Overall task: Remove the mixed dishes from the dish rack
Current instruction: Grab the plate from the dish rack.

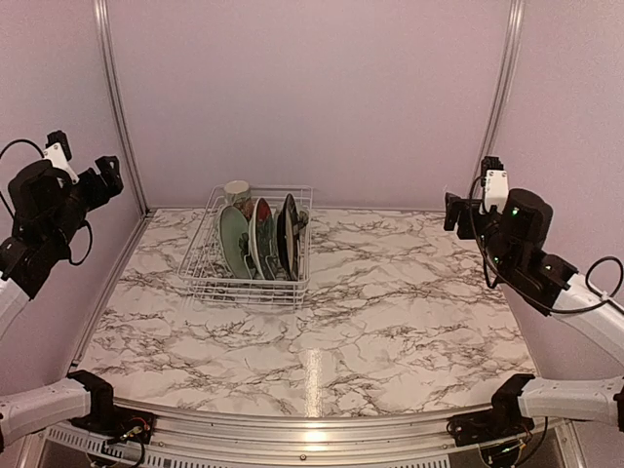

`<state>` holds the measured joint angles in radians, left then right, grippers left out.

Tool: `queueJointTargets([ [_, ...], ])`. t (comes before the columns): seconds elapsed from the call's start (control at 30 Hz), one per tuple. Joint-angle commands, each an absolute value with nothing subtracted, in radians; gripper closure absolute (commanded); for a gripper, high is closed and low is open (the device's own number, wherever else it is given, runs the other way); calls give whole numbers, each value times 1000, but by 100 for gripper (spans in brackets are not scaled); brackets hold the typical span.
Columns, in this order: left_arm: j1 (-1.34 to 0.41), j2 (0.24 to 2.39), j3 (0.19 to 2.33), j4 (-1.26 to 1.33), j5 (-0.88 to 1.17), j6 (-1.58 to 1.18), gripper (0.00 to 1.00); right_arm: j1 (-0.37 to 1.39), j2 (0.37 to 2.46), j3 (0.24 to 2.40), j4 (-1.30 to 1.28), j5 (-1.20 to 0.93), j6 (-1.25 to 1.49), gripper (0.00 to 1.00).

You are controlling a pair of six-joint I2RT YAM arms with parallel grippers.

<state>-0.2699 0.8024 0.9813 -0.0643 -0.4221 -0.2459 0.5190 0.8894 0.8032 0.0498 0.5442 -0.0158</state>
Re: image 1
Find white wire dish rack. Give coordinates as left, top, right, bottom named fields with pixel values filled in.
left=177, top=185, right=313, bottom=308

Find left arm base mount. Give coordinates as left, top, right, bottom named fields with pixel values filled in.
left=69, top=406, right=156, bottom=467

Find front aluminium rail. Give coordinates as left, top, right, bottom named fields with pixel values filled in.
left=28, top=397, right=586, bottom=468

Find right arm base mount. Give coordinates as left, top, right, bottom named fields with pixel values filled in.
left=446, top=409, right=535, bottom=467

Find right aluminium frame post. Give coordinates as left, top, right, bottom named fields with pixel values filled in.
left=474, top=0, right=526, bottom=176

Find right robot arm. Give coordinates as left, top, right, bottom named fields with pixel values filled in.
left=444, top=176, right=623, bottom=437

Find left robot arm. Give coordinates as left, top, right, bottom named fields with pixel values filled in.
left=1, top=133, right=124, bottom=448

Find black striped plate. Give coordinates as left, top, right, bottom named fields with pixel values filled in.
left=277, top=193, right=299, bottom=281

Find red floral plate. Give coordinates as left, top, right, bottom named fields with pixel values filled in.
left=249, top=198, right=277, bottom=281

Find green floral plate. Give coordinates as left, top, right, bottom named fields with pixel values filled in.
left=218, top=206, right=253, bottom=280

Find left aluminium frame post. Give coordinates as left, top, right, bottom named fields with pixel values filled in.
left=94, top=0, right=150, bottom=216

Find aluminium frame post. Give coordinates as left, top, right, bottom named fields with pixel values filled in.
left=94, top=0, right=150, bottom=216
left=474, top=0, right=526, bottom=176

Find floral ceramic mug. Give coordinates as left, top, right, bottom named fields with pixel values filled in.
left=224, top=180, right=254, bottom=220

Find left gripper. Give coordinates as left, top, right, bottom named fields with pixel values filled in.
left=45, top=155, right=122, bottom=253

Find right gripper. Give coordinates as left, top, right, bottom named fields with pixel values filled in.
left=445, top=193, right=517, bottom=277

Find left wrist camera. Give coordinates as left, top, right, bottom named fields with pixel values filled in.
left=43, top=130, right=79, bottom=184

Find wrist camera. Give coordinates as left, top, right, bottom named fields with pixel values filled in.
left=480, top=156, right=509, bottom=215
left=43, top=130, right=79, bottom=184

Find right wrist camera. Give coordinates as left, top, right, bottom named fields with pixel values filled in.
left=480, top=156, right=509, bottom=215

